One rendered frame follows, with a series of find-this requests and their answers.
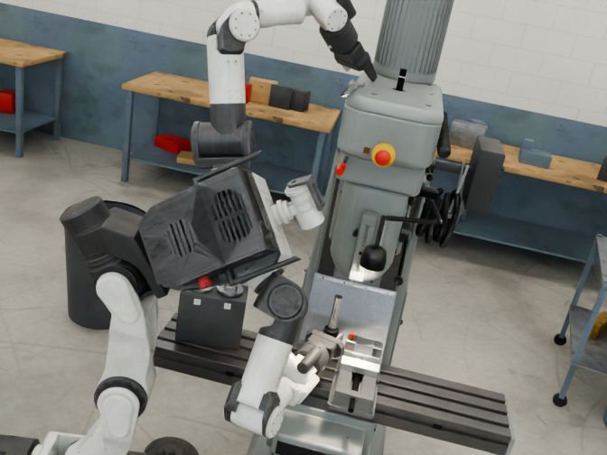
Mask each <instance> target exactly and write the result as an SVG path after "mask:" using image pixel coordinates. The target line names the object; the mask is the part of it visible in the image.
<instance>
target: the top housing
mask: <svg viewBox="0 0 607 455"><path fill-rule="evenodd" d="M377 76H378V77H377V78H376V80H375V81H374V82H372V81H371V80H370V79H369V77H368V76H367V75H366V73H365V72H363V73H362V74H361V75H360V77H359V78H358V80H357V81H356V83H361V82H366V83H365V86H364V87H358V88H357V89H356V90H355V91H354V92H353V93H352V94H351V95H350V96H349V97H348V98H347V99H345V105H344V108H343V114H342V119H341V127H340V132H339V136H338V143H337V144H338V146H339V148H340V149H341V150H342V151H343V152H344V153H346V154H348V155H351V156H355V157H359V158H363V159H367V160H371V161H373V160H372V157H371V155H372V151H373V149H374V147H375V146H376V145H377V144H381V143H387V144H390V145H392V146H393V148H394V149H395V152H396V157H395V160H394V161H393V162H392V165H396V166H400V167H404V168H408V169H415V170H420V169H425V168H427V167H429V166H430V165H431V164H432V162H433V159H434V153H435V149H436V146H437V143H438V139H439V135H440V132H441V128H442V122H443V120H444V107H443V94H442V90H441V88H440V87H439V86H437V85H435V84H433V83H431V84H418V83H411V82H405V85H404V88H403V91H397V90H396V88H397V80H396V79H390V78H387V77H384V76H381V75H378V74H377ZM364 147H368V148H370V151H369V153H363V150H364Z"/></svg>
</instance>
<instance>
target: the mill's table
mask: <svg viewBox="0 0 607 455"><path fill-rule="evenodd" d="M177 314H178V312H176V313H175V314H174V315H172V314H171V315H170V316H169V317H168V318H167V320H166V321H165V322H164V324H163V325H162V327H161V328H160V329H159V330H158V331H157V336H156V344H155V350H154V366H155V367H161V368H165V369H169V370H172V371H175V372H179V373H183V374H186V375H190V376H196V377H199V378H203V379H207V380H210V381H214V382H218V383H222V384H225V385H232V384H234V383H236V382H237V381H239V380H241V379H242V376H243V375H244V372H245V369H246V366H247V363H248V360H249V357H250V354H251V351H252V348H253V347H254V344H255V341H256V338H257V334H258V333H257V332H254V331H250V330H243V329H242V333H241V340H240V345H239V349H233V348H220V347H213V346H207V345H201V344H194V343H188V342H181V341H175V340H174V339H175V331H176V322H177ZM338 358H339V357H337V358H334V357H333V358H332V360H331V361H330V362H329V363H327V364H326V366H325V369H324V370H322V371H321V372H320V373H319V374H318V375H317V376H318V377H319V380H320V381H319V382H318V383H317V385H316V386H315V387H314V388H313V390H312V391H311V392H310V393H309V394H308V395H307V396H306V397H305V398H304V399H303V401H302V402H301V404H304V405H308V406H311V407H315V408H319V409H323V410H326V411H330V412H333V413H339V414H343V415H347V416H350V417H354V418H357V419H361V420H364V421H368V422H372V423H378V424H381V425H385V426H388V427H392V428H396V429H399V430H403V431H407V432H412V433H416V434H420V435H424V436H427V437H431V438H434V439H437V440H441V441H448V442H451V443H455V444H459V445H462V446H465V447H469V448H473V449H476V450H483V451H486V452H489V453H493V454H497V455H510V453H511V451H512V448H513V446H514V443H515V434H514V429H513V423H512V419H511V413H510V408H509V399H508V398H505V395H504V394H501V393H497V392H493V391H490V390H486V389H482V388H479V387H475V386H471V385H465V384H461V383H457V382H454V381H450V380H446V379H442V378H439V377H435V376H429V375H425V374H421V373H417V372H413V371H409V370H405V369H402V368H398V367H392V366H388V365H384V364H381V369H380V376H379V382H378V394H377V401H376V408H375V414H374V417H373V419H367V418H363V417H360V416H357V415H353V414H349V413H343V412H340V411H336V410H332V409H329V408H328V407H327V402H328V398H329V394H330V391H331V387H332V380H333V377H334V373H335V369H336V366H337V362H338Z"/></svg>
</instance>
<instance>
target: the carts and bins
mask: <svg viewBox="0 0 607 455"><path fill-rule="evenodd" d="M103 201H104V202H105V204H106V206H107V208H108V209H112V208H114V207H117V208H120V209H123V210H126V211H129V212H132V213H134V214H136V215H139V216H142V217H143V216H144V215H145V213H146V212H145V211H143V210H142V209H140V208H138V207H136V206H133V205H130V204H127V203H123V202H118V201H111V200H103ZM64 236H65V256H66V275H67V295H68V314H69V317H70V319H71V320H72V321H73V322H74V323H76V324H78V325H80V326H81V327H84V328H88V329H93V330H109V327H110V322H111V312H110V311H109V310H108V308H107V306H106V305H105V303H103V302H102V301H101V299H100V298H99V297H98V295H97V294H96V292H95V290H94V286H93V279H92V278H91V276H90V274H89V272H88V267H87V265H86V263H85V262H84V257H83V256H82V255H81V254H80V252H79V250H78V248H76V246H75V244H74V243H73V241H72V240H71V238H70V236H69V234H68V233H67V231H66V229H65V228H64ZM596 252H597V253H598V259H599V266H600V273H601V279H602V287H601V290H600V291H599V294H598V296H597V299H596V301H595V304H594V306H593V309H592V310H588V309H585V308H582V307H579V306H576V304H577V302H578V300H579V297H580V294H581V292H582V289H583V287H584V283H585V281H586V278H587V275H588V274H589V271H590V269H591V266H592V263H593V260H594V258H595V255H596ZM606 293H607V237H603V236H602V235H601V234H597V235H596V236H595V241H594V243H593V248H592V250H591V253H590V255H589V257H588V260H587V262H586V265H585V268H584V271H583V274H582V276H581V279H580V282H579V284H578V286H577V288H576V291H575V294H574V298H573V300H572V302H571V304H570V305H569V310H568V313H567V314H566V317H565V321H564V324H563V327H562V329H561V331H560V333H558V334H556V335H555V337H554V341H555V343H556V344H557V345H559V346H562V345H564V344H565V343H566V336H565V333H566V330H567V328H568V325H569V323H570V358H571V365H570V367H569V369H568V372H567V374H566V377H565V381H564V382H563V385H562V387H561V390H560V392H559V393H557V394H555V395H554V396H553V403H554V404H555V405H556V406H558V407H563V406H565V405H566V404H567V397H566V396H565V395H566V392H567V390H568V387H569V386H570V383H571V381H572V378H573V376H574V372H575V370H576V368H577V367H579V368H581V369H584V370H587V371H590V372H593V373H595V374H598V375H601V376H606V377H607V311H603V312H601V313H599V310H600V309H601V306H602V302H603V300H604V297H605V295H606Z"/></svg>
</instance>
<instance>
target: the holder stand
mask: <svg viewBox="0 0 607 455"><path fill-rule="evenodd" d="M223 286H224V284H223V285H222V286H219V285H217V286H211V287H208V288H205V289H202V290H197V289H195V290H186V291H184V290H181V292H180V298H179V306H178V314H177V322H176V331H175V339H174V340H175V341H181V342H188V343H194V344H201V345H207V346H213V347H220V348H233V349H239V345H240V340H241V333H242V328H243V322H244V316H245V310H246V305H247V293H248V286H246V285H240V284H238V289H237V290H236V291H235V292H229V291H226V290H225V289H224V288H223Z"/></svg>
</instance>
